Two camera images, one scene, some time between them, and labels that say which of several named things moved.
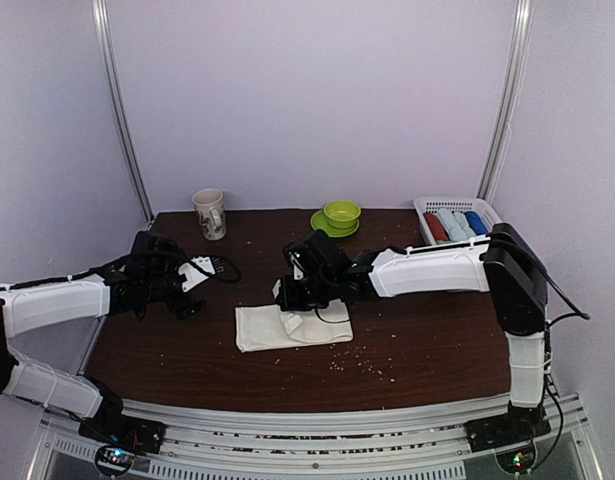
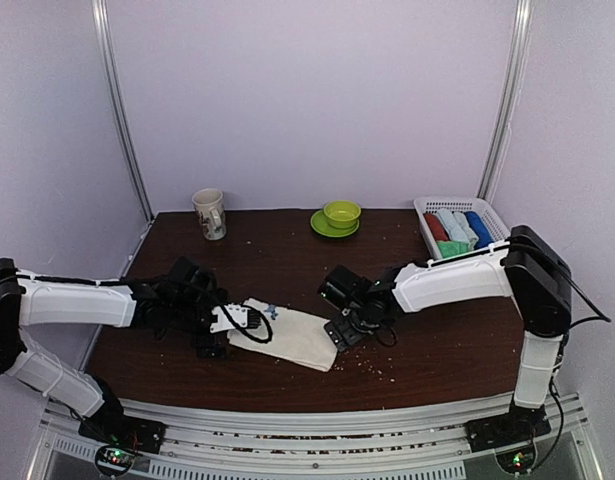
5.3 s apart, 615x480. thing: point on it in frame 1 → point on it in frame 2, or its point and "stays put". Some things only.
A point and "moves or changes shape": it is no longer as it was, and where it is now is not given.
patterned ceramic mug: [209, 204] stays put
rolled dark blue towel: [476, 223] stays put
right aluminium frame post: [507, 97] stays put
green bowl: [342, 214] stays put
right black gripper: [288, 300] → [348, 336]
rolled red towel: [436, 227] stays put
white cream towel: [267, 327] moves or changes shape
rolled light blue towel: [456, 225] stays put
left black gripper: [185, 306] → [208, 347]
